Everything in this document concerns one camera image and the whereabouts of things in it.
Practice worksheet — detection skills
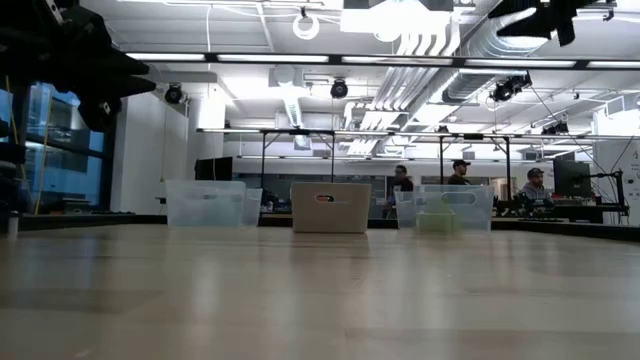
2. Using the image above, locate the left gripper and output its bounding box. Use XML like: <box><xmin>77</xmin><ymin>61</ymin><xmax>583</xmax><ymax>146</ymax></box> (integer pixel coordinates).
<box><xmin>34</xmin><ymin>0</ymin><xmax>157</xmax><ymax>134</ymax></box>

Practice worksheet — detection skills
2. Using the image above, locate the round white ceiling lamp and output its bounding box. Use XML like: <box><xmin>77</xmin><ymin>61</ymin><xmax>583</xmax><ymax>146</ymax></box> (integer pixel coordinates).
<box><xmin>292</xmin><ymin>5</ymin><xmax>321</xmax><ymax>41</ymax></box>

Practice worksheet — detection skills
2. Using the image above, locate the clear plastic bin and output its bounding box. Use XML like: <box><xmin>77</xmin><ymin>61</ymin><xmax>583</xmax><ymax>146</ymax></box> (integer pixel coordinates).
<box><xmin>164</xmin><ymin>179</ymin><xmax>264</xmax><ymax>230</ymax></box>
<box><xmin>394</xmin><ymin>184</ymin><xmax>495</xmax><ymax>234</ymax></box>

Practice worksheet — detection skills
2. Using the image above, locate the black overhead light bar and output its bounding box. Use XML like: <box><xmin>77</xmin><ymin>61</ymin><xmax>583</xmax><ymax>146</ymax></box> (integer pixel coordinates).
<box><xmin>124</xmin><ymin>49</ymin><xmax>640</xmax><ymax>71</ymax></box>

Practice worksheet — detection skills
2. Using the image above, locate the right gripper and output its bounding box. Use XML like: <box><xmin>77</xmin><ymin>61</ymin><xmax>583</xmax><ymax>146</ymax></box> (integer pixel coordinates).
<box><xmin>488</xmin><ymin>0</ymin><xmax>617</xmax><ymax>47</ymax></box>

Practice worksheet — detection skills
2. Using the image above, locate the white poster board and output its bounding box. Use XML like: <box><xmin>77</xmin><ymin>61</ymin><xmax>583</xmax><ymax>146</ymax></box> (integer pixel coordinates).
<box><xmin>592</xmin><ymin>139</ymin><xmax>640</xmax><ymax>221</ymax></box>

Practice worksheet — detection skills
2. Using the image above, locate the silver ventilation duct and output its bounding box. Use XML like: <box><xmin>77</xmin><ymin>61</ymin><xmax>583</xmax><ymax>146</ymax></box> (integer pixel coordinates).
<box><xmin>442</xmin><ymin>0</ymin><xmax>551</xmax><ymax>104</ymax></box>

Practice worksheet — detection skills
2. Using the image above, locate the black equipment desk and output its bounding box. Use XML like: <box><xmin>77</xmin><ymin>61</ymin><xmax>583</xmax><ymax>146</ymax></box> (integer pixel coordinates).
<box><xmin>542</xmin><ymin>197</ymin><xmax>629</xmax><ymax>221</ymax></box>

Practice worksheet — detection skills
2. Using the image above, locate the blue glass window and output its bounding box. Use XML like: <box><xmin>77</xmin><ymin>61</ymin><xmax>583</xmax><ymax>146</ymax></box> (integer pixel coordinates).
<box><xmin>0</xmin><ymin>82</ymin><xmax>106</xmax><ymax>214</ymax></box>

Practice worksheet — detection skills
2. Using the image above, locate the yellow hanging cord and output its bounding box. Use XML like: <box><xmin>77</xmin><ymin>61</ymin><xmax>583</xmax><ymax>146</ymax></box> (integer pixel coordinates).
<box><xmin>33</xmin><ymin>124</ymin><xmax>51</xmax><ymax>216</ymax></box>

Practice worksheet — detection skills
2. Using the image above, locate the person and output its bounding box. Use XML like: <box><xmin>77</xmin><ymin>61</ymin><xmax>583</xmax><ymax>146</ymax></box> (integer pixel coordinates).
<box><xmin>446</xmin><ymin>158</ymin><xmax>472</xmax><ymax>186</ymax></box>
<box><xmin>387</xmin><ymin>164</ymin><xmax>415</xmax><ymax>211</ymax></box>
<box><xmin>518</xmin><ymin>167</ymin><xmax>554</xmax><ymax>201</ymax></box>

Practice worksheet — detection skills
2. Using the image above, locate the black metal rig frame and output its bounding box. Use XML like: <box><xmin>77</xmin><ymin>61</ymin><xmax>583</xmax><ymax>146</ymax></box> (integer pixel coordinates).
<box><xmin>259</xmin><ymin>128</ymin><xmax>337</xmax><ymax>190</ymax></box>
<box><xmin>438</xmin><ymin>132</ymin><xmax>512</xmax><ymax>201</ymax></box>

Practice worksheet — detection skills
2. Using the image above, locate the black monitor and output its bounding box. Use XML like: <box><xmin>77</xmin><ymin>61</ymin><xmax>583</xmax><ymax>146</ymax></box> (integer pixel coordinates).
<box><xmin>194</xmin><ymin>156</ymin><xmax>234</xmax><ymax>182</ymax></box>
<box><xmin>552</xmin><ymin>158</ymin><xmax>592</xmax><ymax>199</ymax></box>

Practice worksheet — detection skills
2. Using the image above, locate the black metal table frame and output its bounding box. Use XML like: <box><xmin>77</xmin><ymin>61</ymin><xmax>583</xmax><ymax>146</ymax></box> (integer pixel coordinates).
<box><xmin>19</xmin><ymin>212</ymin><xmax>640</xmax><ymax>244</ymax></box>

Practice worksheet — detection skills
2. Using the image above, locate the grey plastic bin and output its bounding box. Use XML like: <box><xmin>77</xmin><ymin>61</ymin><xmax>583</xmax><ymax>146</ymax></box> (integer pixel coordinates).
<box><xmin>290</xmin><ymin>181</ymin><xmax>373</xmax><ymax>234</ymax></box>

